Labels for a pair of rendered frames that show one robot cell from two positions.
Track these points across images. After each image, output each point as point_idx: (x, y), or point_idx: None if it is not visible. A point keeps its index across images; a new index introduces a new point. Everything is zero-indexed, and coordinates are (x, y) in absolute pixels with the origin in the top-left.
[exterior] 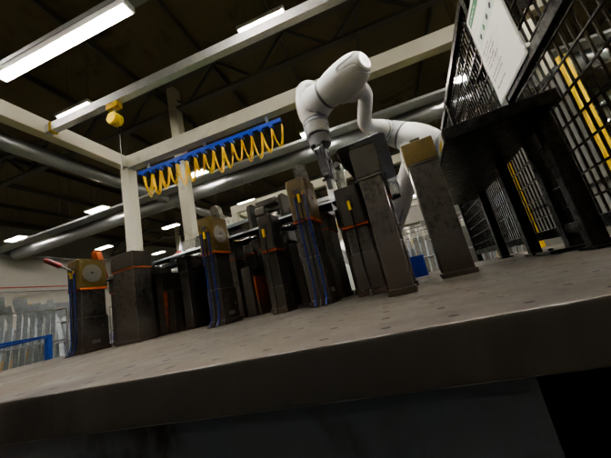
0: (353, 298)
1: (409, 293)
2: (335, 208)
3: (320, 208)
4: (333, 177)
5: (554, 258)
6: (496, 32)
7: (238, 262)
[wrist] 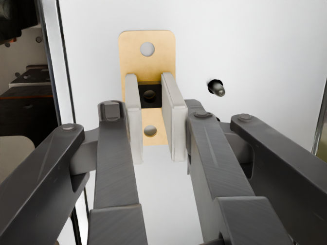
0: (41, 51)
1: None
2: (219, 60)
3: (139, 9)
4: (189, 168)
5: (57, 243)
6: None
7: None
